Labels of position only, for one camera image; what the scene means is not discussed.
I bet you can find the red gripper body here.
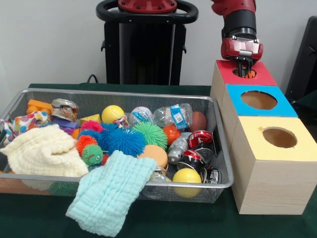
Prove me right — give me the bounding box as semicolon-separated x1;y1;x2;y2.
220;37;264;62

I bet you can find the blue spiky ball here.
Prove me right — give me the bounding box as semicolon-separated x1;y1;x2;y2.
96;124;117;149
106;127;147;157

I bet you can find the mint green cloth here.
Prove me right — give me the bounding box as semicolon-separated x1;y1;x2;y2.
66;150;158;237

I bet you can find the cream knitted cloth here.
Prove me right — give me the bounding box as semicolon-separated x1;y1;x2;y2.
0;128;90;178

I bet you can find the wooden box with three holes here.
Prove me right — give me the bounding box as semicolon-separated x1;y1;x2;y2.
210;60;317;215

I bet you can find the clear mesh bin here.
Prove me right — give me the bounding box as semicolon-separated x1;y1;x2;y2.
0;89;234;202

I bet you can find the brown toy football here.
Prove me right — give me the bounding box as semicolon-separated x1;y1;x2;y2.
191;112;208;132

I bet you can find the red soda can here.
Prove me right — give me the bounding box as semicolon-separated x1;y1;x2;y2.
188;130;214;149

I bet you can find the green spiky ball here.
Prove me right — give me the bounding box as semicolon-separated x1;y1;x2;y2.
133;121;168;148

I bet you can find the yellow ball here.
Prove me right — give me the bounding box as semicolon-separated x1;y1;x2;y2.
172;168;203;198
102;105;125;124

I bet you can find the orange foam disc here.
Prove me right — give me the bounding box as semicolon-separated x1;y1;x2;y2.
139;145;169;169

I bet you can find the dark green table cloth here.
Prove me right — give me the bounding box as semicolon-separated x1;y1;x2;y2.
0;83;317;238

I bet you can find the colourful patterned cloth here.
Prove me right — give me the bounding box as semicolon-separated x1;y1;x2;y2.
1;111;52;140

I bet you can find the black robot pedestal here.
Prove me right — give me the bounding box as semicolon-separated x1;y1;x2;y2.
97;0;199;85

